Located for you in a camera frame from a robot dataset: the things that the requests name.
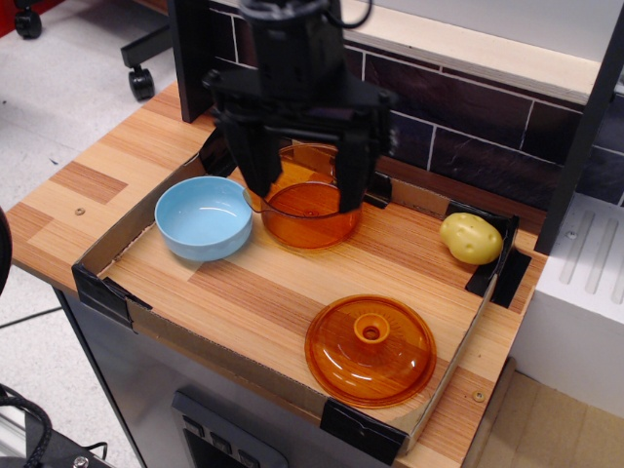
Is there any orange transparent pot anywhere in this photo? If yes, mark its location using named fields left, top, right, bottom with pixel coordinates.
left=243, top=143, right=362, bottom=250

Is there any yellow toy potato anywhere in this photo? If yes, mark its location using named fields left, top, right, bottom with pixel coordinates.
left=440, top=213, right=503, bottom=265

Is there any white toy sink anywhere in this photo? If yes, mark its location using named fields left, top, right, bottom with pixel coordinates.
left=511, top=194, right=623, bottom=416

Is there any orange transparent pot lid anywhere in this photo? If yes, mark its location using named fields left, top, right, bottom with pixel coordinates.
left=304, top=294, right=437, bottom=409

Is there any black office chair base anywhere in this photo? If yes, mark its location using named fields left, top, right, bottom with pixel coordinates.
left=121, top=25, right=172, bottom=101

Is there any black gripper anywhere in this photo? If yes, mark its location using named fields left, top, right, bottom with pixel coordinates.
left=204, top=1, right=396, bottom=214

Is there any black caster wheel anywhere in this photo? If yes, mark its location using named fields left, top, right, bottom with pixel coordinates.
left=15, top=10, right=42, bottom=40

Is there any cardboard fence with black tape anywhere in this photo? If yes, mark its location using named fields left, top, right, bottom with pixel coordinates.
left=71, top=136, right=545, bottom=467

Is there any black cable bundle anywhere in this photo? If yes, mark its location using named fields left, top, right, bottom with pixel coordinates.
left=0, top=382, right=109, bottom=468

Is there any toy oven control panel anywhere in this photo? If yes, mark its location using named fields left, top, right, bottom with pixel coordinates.
left=172, top=391, right=289, bottom=468

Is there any light blue bowl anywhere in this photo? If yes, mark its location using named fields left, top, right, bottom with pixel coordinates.
left=154, top=175, right=253, bottom=262

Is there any black shelf post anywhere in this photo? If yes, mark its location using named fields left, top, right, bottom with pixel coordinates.
left=168, top=0, right=215, bottom=123

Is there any dark right shelf post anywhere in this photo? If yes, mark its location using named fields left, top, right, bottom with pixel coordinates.
left=534, top=10, right=623, bottom=255

